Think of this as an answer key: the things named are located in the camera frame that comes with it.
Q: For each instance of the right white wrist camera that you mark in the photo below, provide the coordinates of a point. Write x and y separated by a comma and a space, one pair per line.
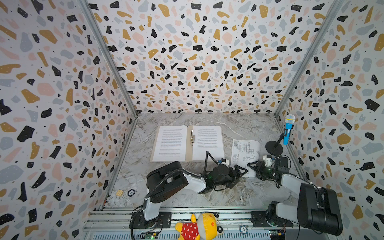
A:
269, 160

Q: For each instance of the right aluminium corner post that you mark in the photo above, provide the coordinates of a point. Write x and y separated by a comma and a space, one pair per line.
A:
331, 14

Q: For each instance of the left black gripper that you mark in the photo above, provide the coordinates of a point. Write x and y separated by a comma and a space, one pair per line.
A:
233, 177

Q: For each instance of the blue toy microphone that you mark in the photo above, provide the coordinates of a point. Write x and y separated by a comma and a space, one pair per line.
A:
289, 122

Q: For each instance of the yellow plush toy red dress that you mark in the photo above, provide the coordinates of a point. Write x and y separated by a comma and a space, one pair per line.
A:
205, 227

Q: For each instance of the right circuit board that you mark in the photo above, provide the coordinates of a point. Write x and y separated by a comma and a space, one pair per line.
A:
277, 235

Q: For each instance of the left green circuit board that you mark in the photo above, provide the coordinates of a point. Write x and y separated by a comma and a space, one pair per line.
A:
148, 235

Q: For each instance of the white diagram sheet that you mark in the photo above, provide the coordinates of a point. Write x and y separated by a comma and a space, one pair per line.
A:
244, 152

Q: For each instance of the aluminium front rail frame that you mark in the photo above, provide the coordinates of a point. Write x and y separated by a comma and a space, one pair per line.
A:
221, 223

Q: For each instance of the left aluminium corner post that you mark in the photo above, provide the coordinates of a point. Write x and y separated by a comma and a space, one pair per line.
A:
84, 5

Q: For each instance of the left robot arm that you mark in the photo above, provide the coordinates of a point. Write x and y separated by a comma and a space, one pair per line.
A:
168, 180

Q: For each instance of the small wooden block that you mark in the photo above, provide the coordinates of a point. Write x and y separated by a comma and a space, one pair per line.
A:
119, 193

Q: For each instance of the white text sheet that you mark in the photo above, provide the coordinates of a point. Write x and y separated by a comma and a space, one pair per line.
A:
170, 144
207, 138

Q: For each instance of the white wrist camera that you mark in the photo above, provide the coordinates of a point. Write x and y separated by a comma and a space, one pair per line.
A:
224, 162
269, 160

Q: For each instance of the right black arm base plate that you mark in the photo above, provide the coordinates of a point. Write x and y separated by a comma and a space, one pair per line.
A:
259, 219

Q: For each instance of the aluminium corner post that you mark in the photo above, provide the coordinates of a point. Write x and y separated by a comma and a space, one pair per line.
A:
84, 5
331, 14

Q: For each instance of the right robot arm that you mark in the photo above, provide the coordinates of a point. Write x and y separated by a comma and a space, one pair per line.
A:
316, 209

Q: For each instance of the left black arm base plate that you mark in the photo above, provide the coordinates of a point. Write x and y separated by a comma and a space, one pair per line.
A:
163, 220

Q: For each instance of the beige manila folder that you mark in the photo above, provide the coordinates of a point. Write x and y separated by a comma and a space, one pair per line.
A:
189, 148

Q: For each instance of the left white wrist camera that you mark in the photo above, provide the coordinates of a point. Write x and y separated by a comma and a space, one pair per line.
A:
224, 162

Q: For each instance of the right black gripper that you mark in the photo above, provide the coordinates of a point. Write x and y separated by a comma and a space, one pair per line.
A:
259, 172

